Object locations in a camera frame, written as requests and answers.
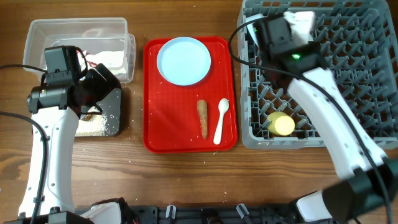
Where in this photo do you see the white paper napkin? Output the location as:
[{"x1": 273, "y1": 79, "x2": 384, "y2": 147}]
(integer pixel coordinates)
[{"x1": 93, "y1": 51, "x2": 127, "y2": 76}]

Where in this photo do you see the brown food scrap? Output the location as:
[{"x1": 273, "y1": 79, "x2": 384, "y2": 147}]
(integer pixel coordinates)
[{"x1": 81, "y1": 114, "x2": 93, "y2": 121}]

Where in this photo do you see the pile of rice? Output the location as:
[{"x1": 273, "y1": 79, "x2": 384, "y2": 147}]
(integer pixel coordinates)
[{"x1": 75, "y1": 114, "x2": 108, "y2": 137}]

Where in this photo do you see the yellow plastic cup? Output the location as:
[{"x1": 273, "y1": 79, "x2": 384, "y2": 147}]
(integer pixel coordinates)
[{"x1": 267, "y1": 111, "x2": 295, "y2": 136}]

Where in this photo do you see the mint green bowl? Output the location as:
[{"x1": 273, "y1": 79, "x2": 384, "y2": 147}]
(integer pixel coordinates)
[{"x1": 246, "y1": 14, "x2": 264, "y2": 47}]

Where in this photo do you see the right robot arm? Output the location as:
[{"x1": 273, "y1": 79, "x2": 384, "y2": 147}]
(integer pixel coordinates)
[{"x1": 253, "y1": 14, "x2": 397, "y2": 223}]

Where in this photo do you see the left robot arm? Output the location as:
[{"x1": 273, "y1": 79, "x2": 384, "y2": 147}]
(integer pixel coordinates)
[{"x1": 18, "y1": 45, "x2": 121, "y2": 223}]

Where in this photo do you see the black waste bin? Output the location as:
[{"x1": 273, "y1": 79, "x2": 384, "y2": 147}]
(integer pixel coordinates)
[{"x1": 81, "y1": 88, "x2": 122, "y2": 137}]

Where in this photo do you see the grey dishwasher rack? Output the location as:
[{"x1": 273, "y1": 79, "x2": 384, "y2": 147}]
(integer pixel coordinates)
[{"x1": 238, "y1": 0, "x2": 397, "y2": 149}]

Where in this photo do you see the red snack wrapper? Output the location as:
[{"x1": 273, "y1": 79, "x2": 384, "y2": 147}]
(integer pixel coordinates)
[{"x1": 84, "y1": 52, "x2": 98, "y2": 68}]

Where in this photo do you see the clear plastic bin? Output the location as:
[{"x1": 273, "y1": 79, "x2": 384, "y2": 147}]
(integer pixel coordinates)
[{"x1": 23, "y1": 17, "x2": 136, "y2": 83}]

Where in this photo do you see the red plastic tray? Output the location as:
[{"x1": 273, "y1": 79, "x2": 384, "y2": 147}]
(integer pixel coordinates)
[{"x1": 143, "y1": 36, "x2": 238, "y2": 154}]

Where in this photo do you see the light blue plate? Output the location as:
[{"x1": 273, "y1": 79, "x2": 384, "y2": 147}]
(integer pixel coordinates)
[{"x1": 156, "y1": 37, "x2": 211, "y2": 86}]

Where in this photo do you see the brown carrot piece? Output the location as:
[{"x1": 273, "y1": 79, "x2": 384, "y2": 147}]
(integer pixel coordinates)
[{"x1": 197, "y1": 100, "x2": 208, "y2": 139}]

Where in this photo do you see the white plastic spoon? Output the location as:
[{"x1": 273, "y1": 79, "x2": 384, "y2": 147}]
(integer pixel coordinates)
[{"x1": 213, "y1": 98, "x2": 229, "y2": 145}]

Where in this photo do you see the black mounting rail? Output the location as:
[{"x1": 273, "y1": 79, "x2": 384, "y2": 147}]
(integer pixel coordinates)
[{"x1": 130, "y1": 204, "x2": 299, "y2": 224}]

